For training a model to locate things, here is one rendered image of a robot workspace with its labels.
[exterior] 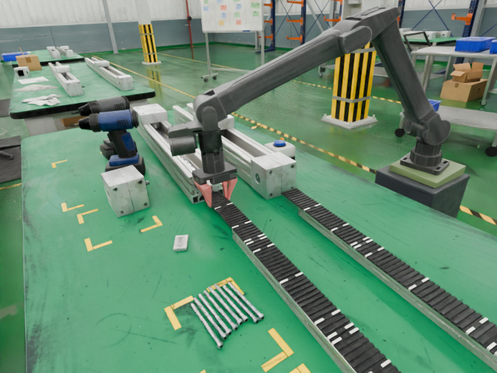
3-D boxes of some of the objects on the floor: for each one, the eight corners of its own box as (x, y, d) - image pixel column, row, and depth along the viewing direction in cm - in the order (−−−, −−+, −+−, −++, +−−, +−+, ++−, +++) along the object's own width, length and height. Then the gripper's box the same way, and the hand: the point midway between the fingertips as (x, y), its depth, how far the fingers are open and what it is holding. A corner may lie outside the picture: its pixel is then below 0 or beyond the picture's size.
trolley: (509, 141, 325) (549, 31, 277) (495, 158, 291) (539, 35, 243) (405, 123, 391) (424, 30, 343) (385, 135, 357) (402, 34, 309)
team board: (200, 82, 683) (188, -28, 590) (216, 78, 717) (207, -25, 625) (257, 89, 600) (254, -37, 508) (272, 84, 634) (272, -35, 542)
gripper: (197, 157, 75) (206, 214, 81) (236, 147, 79) (241, 203, 86) (187, 150, 80) (196, 205, 87) (223, 141, 85) (229, 194, 91)
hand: (218, 200), depth 86 cm, fingers closed on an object, 5 cm apart
